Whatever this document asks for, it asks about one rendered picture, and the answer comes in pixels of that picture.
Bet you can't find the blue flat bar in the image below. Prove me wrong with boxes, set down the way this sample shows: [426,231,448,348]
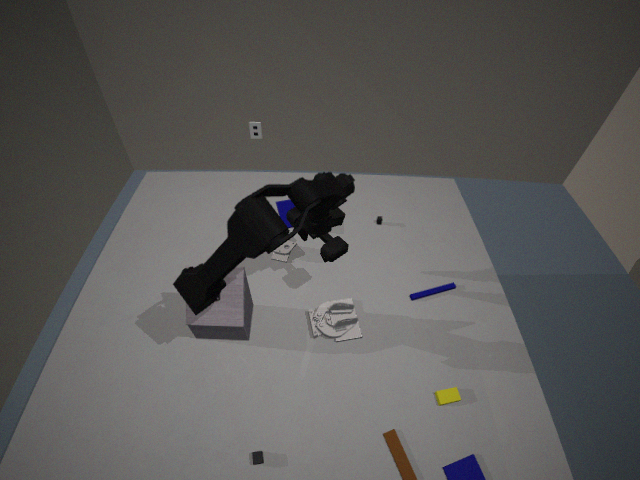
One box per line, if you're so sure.
[409,282,457,301]

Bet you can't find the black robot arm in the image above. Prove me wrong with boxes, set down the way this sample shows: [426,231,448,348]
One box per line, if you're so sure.
[173,172,355,315]

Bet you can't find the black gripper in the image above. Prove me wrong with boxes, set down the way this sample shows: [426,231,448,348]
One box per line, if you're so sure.
[286,207,349,263]

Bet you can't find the yellow rectangular block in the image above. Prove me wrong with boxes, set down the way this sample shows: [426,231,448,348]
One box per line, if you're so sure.
[434,387,462,406]

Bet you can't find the brown flat bar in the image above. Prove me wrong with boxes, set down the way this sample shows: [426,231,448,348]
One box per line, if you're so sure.
[383,429,417,480]

